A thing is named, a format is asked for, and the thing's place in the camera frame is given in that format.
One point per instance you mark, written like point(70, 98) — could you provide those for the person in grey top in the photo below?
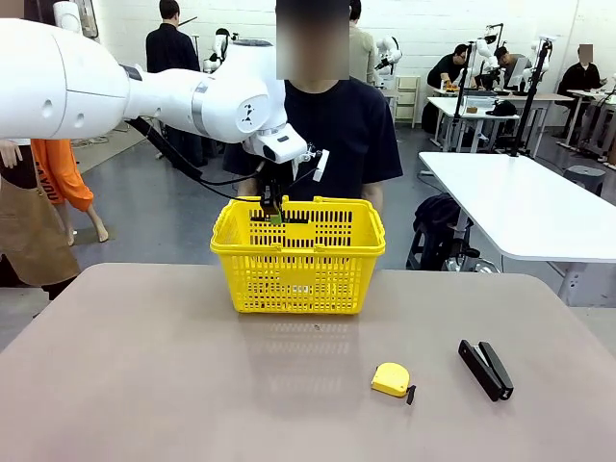
point(517, 62)

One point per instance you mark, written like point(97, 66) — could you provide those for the white table with cap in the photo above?
point(462, 108)

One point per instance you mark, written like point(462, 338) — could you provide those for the standing person in black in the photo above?
point(171, 48)

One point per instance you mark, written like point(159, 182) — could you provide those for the person in beige jacket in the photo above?
point(361, 53)

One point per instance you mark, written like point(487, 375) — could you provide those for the black stapler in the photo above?
point(486, 370)

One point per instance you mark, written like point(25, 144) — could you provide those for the person's left forearm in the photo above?
point(373, 195)

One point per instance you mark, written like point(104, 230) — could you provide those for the person's right forearm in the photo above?
point(245, 188)

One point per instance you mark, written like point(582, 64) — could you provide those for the black tripod stand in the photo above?
point(531, 96)
point(463, 96)

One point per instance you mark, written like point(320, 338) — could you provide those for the seated person in black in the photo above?
point(582, 77)

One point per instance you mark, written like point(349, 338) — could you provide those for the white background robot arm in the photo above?
point(486, 53)
point(219, 48)
point(387, 50)

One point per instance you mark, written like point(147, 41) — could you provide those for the person in dark t-shirt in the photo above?
point(346, 125)

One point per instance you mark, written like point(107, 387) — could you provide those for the yellow tape measure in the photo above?
point(391, 377)

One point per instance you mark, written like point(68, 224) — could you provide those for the black cap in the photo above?
point(503, 107)

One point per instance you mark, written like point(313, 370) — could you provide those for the black backpack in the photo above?
point(435, 216)

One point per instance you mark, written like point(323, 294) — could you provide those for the large white table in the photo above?
point(520, 202)

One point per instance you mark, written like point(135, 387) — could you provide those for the white shelf cart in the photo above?
point(408, 96)

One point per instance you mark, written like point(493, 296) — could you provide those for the person in black leaning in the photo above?
point(445, 67)

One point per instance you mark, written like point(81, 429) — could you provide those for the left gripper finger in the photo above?
point(265, 202)
point(277, 212)

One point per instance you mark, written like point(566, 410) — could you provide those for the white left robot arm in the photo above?
point(72, 86)

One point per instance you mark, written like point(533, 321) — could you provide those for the white standing air conditioner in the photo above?
point(67, 12)

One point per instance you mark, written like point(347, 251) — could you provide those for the yellow plastic shopping basket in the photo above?
point(298, 275)

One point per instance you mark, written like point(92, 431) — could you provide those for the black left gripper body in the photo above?
point(272, 180)

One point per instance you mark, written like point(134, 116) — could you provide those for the grey round stool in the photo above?
point(584, 173)

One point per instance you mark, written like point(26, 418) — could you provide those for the person in brown apron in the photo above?
point(29, 231)

